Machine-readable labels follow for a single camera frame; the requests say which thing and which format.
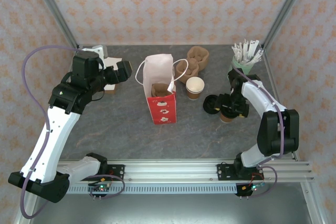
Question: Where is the brown paper cup stack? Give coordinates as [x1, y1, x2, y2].
[185, 76, 205, 101]

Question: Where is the white napkin stack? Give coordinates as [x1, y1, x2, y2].
[103, 56, 123, 91]

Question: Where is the black plastic lid stack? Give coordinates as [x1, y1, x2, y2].
[203, 94, 220, 115]

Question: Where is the white wrapped straw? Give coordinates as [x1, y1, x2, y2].
[235, 41, 245, 64]
[248, 40, 257, 63]
[243, 39, 250, 64]
[231, 45, 241, 63]
[253, 39, 261, 58]
[245, 48, 264, 66]

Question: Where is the grey slotted cable duct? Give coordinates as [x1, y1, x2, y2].
[38, 184, 238, 195]

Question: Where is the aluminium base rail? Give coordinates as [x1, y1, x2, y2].
[27, 158, 315, 183]

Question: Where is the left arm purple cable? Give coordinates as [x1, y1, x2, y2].
[20, 45, 125, 219]

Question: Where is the green straw holder cup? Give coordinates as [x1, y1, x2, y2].
[230, 56, 254, 74]

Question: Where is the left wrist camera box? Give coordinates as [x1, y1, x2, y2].
[81, 45, 109, 70]

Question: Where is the red and white gift bag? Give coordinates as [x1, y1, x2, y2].
[135, 54, 189, 125]

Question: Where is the small circuit board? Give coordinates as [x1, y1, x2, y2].
[88, 183, 113, 195]
[240, 182, 266, 194]

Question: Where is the black plastic cup lid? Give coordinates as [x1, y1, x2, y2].
[222, 107, 238, 119]

